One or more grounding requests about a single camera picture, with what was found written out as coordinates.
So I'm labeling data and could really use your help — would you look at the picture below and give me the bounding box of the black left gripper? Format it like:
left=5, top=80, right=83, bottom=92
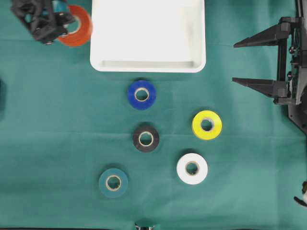
left=11, top=0, right=75, bottom=45

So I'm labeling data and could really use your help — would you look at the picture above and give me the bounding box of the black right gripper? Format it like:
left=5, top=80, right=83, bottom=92
left=232, top=16, right=307, bottom=134

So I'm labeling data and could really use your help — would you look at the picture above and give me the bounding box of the orange tape roll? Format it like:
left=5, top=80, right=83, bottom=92
left=58, top=5, right=93, bottom=46

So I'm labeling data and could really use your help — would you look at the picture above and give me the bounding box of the black tape roll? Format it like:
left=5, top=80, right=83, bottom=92
left=132, top=125, right=159, bottom=152

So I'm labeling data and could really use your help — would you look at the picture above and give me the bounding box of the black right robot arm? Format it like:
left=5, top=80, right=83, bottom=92
left=232, top=0, right=307, bottom=133

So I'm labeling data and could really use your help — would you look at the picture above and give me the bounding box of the white plastic case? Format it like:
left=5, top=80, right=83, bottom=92
left=90, top=0, right=206, bottom=73

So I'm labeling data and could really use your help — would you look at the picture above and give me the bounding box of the yellow tape roll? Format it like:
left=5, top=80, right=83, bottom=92
left=191, top=110, right=223, bottom=140

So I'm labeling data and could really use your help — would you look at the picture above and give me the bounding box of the blue tape roll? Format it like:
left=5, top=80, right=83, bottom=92
left=127, top=80, right=156, bottom=110

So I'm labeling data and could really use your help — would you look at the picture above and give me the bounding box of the white tape roll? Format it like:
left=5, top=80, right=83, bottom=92
left=177, top=153, right=208, bottom=185

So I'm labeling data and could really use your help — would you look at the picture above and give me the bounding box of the teal tape roll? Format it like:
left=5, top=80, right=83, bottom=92
left=98, top=168, right=129, bottom=198

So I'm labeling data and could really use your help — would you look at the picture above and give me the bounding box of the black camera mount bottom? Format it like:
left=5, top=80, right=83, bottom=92
left=135, top=222, right=155, bottom=230

